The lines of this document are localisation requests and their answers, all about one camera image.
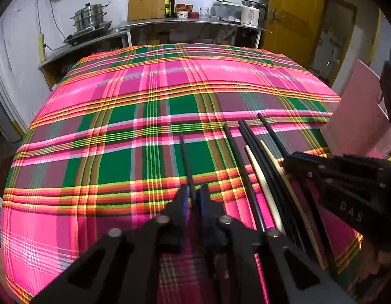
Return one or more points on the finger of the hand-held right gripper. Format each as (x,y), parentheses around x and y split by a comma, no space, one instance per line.
(325,160)
(312,172)

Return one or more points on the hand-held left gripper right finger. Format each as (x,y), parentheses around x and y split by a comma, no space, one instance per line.
(202,205)

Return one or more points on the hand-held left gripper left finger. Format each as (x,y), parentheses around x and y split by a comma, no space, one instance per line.
(182,205)

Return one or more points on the cream chopstick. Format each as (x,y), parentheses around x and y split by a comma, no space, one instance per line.
(288,183)
(261,183)

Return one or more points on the bundle of black and white chopsticks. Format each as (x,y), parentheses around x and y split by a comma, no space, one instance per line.
(271,164)

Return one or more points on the black chopstick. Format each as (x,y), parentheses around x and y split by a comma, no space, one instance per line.
(273,134)
(186,161)
(242,174)
(261,161)

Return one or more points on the pink plastic chopstick holder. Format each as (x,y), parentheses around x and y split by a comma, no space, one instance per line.
(353,110)

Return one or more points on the person's right hand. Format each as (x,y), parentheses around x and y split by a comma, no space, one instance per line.
(381,259)

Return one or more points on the pink green plaid cloth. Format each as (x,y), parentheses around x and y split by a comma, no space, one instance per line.
(144,117)

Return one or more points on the yellow wooden door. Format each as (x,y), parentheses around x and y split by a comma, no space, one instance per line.
(293,15)

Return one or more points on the white electric kettle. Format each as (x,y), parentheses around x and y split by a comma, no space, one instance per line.
(250,14)

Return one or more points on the clear plastic storage box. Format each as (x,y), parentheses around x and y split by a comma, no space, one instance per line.
(227,11)

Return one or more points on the metal kitchen counter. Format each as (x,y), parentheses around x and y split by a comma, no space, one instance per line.
(182,22)

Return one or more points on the clear drinking glass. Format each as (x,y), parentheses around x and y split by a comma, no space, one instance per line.
(204,12)

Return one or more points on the red lidded bowl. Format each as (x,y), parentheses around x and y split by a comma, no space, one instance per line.
(194,15)

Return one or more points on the red lidded jar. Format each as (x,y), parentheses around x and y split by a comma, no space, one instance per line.
(189,8)
(180,11)

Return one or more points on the gas stove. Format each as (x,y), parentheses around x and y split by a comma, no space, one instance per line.
(87,34)

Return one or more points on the dark oil bottle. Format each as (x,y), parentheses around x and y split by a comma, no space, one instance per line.
(173,5)
(167,6)

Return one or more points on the steel steamer pot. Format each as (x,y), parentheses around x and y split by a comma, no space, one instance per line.
(89,17)

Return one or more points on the yellow power strip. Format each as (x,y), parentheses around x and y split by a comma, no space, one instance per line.
(41,47)

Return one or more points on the white arched door frame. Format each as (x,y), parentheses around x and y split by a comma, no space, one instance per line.
(7,79)

